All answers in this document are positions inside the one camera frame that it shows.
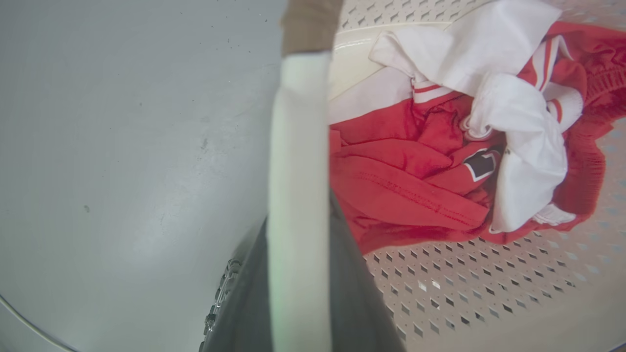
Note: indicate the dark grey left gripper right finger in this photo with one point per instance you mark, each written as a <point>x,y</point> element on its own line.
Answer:
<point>357,303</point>

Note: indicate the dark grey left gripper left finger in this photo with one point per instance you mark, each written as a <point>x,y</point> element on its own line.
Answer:
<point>247,303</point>

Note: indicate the white perforated plastic laundry basket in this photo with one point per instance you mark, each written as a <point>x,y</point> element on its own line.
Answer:
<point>489,293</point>

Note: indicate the red garment with white stripes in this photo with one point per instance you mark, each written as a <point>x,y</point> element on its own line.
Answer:
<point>401,181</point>

